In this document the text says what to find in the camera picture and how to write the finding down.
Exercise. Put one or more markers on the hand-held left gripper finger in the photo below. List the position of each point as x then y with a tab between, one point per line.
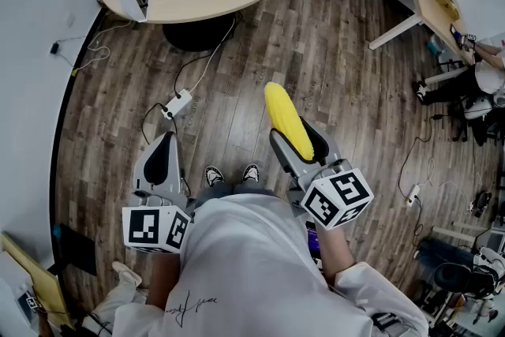
173	169
148	169

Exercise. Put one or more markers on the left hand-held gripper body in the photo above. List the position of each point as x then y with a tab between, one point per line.
142	229

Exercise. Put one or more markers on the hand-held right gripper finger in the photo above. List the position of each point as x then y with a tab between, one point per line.
288	158
323	146

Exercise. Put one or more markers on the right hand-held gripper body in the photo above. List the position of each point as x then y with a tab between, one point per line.
335	197

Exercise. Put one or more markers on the yellow corn cob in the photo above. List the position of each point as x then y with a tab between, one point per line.
286	118

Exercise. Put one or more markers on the person's right forearm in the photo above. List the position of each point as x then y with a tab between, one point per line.
335	248

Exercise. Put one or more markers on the person's left forearm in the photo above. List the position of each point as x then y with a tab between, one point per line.
161	280

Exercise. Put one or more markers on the person's right shoe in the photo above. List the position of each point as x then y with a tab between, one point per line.
250	173

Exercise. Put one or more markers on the person's shoe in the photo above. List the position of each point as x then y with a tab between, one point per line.
214	175
250	173

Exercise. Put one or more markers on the person's left shoe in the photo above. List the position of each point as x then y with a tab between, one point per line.
214	175

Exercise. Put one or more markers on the phone with purple screen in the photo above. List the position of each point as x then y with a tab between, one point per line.
312	237

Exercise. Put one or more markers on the person's grey trousers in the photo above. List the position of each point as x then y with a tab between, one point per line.
236	191

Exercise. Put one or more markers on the white power strip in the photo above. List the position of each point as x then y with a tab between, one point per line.
177	102
413	196

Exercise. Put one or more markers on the black flat panel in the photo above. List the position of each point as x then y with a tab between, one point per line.
79	252

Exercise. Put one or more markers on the light wooden desk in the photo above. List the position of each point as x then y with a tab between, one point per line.
43	280

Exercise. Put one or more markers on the black office chair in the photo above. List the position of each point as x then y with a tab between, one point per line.
453	272

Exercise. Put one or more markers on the black power adapter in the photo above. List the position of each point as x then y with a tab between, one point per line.
54	49

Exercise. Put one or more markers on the yellow plastic item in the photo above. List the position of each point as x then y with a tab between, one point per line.
446	4

